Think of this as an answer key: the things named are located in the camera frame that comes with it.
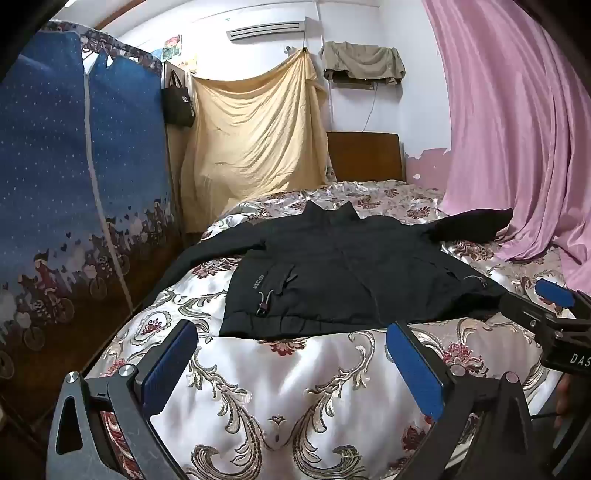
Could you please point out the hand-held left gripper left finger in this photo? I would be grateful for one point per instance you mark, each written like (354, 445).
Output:
(171, 364)

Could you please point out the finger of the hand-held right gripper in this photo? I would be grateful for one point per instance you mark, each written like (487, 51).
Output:
(524, 311)
(554, 292)

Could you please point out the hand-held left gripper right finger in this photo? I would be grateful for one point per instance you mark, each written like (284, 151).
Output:
(415, 369)

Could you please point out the black jacket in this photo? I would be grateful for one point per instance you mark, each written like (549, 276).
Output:
(346, 277)

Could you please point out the person's right hand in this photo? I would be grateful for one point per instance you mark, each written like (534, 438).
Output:
(563, 394)

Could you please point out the floral satin bed cover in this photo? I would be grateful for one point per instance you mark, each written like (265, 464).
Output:
(300, 392)

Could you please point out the pink curtain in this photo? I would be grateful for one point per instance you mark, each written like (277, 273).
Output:
(508, 138)

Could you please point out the wooden headboard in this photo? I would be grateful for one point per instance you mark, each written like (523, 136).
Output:
(364, 157)

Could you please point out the blue fabric wardrobe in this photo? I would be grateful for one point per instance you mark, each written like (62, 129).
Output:
(46, 184)

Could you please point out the yellow hanging sheet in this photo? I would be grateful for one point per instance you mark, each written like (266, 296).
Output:
(254, 138)

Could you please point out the black tote bag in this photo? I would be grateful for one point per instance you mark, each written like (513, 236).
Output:
(178, 104)

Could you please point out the olive hanging cloth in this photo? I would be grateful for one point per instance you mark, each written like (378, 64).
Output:
(364, 57)

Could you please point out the white air conditioner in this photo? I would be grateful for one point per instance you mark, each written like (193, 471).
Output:
(268, 30)

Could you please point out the dark wall shelf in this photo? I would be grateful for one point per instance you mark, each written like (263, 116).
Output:
(351, 82)

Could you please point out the colourful wall poster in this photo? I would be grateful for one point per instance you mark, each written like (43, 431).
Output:
(171, 47)

